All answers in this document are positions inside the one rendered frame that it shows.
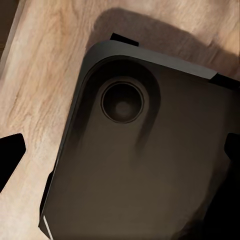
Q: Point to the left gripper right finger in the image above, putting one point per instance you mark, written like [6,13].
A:
[232,149]

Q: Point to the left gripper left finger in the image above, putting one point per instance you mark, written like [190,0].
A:
[12,149]

